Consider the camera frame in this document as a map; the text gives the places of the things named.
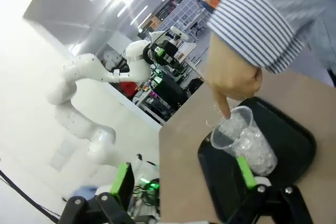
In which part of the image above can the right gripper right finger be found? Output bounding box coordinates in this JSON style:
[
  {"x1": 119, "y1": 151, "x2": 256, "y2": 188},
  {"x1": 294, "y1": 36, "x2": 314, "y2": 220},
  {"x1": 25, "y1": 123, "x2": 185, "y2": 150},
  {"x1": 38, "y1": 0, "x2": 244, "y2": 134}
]
[{"x1": 223, "y1": 156, "x2": 314, "y2": 224}]

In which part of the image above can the person's right forearm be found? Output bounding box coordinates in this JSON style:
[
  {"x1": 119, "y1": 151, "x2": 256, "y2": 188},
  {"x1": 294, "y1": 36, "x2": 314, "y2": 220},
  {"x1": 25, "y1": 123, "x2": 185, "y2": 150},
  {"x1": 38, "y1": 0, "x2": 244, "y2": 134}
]
[{"x1": 207, "y1": 0, "x2": 307, "y2": 74}]

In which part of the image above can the clear plastic cup with ice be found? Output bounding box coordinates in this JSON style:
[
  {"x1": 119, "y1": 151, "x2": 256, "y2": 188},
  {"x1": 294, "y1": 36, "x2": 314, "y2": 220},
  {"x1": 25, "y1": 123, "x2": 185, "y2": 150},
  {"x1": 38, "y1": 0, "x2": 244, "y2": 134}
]
[{"x1": 210, "y1": 105, "x2": 278, "y2": 177}]

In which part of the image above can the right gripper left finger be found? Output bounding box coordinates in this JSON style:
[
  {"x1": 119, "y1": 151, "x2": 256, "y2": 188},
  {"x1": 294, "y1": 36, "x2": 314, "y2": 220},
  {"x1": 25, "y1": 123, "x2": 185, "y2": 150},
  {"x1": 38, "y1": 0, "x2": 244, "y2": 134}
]
[{"x1": 59, "y1": 162, "x2": 137, "y2": 224}]

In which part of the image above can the black plastic serving tray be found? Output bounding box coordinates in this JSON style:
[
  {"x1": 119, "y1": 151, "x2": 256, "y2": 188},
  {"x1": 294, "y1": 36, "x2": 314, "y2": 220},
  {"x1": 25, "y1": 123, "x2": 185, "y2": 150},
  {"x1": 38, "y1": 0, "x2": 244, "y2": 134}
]
[{"x1": 197, "y1": 97, "x2": 317, "y2": 223}]

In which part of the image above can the red object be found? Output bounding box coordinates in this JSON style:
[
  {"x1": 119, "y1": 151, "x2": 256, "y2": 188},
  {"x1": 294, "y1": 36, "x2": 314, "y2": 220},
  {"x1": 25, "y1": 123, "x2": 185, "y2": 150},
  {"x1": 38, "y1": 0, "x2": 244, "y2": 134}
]
[{"x1": 119, "y1": 81, "x2": 138, "y2": 99}]

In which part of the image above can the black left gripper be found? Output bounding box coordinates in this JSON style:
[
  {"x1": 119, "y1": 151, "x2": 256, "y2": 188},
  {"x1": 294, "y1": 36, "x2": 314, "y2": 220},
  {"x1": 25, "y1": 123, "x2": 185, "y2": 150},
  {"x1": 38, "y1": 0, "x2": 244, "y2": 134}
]
[{"x1": 151, "y1": 39, "x2": 180, "y2": 65}]

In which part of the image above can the thin black cable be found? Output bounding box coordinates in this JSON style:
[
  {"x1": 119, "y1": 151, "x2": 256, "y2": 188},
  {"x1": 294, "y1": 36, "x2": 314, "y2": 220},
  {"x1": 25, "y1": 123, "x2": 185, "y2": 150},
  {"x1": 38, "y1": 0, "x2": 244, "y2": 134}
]
[{"x1": 0, "y1": 169, "x2": 60, "y2": 222}]

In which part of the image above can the electronics with green light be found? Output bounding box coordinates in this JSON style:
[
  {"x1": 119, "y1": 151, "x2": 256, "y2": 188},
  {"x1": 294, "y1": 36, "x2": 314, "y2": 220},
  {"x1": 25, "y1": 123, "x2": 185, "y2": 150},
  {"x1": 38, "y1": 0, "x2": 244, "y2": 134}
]
[{"x1": 132, "y1": 175, "x2": 161, "y2": 216}]

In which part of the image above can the black computer case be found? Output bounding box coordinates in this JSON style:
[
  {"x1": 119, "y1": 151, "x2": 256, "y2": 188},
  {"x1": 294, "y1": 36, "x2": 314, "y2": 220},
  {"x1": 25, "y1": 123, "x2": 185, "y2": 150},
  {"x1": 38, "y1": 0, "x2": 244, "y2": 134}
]
[{"x1": 156, "y1": 76, "x2": 188, "y2": 110}]

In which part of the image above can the person's striped shirt torso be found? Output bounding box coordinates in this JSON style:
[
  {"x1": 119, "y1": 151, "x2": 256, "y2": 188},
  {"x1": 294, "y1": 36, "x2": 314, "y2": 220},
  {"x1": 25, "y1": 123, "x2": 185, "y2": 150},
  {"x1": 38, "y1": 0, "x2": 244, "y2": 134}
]
[{"x1": 230, "y1": 0, "x2": 336, "y2": 88}]

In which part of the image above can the black left arm hose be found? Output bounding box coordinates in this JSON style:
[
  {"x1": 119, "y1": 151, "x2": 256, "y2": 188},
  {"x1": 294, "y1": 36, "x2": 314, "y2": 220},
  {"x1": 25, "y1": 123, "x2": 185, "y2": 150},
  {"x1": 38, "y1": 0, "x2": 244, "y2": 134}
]
[{"x1": 150, "y1": 31, "x2": 169, "y2": 49}]

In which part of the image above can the person's right hand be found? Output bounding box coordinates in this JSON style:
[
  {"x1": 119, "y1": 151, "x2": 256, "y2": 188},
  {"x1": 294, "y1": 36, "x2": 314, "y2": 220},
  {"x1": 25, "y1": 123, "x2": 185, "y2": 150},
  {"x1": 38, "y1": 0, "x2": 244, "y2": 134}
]
[{"x1": 205, "y1": 35, "x2": 263, "y2": 120}]

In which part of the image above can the white shelf unit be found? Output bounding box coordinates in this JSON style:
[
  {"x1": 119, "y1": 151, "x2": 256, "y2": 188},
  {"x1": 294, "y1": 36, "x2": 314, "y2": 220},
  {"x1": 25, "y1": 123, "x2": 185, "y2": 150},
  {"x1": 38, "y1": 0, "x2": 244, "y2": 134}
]
[{"x1": 167, "y1": 0, "x2": 211, "y2": 37}]

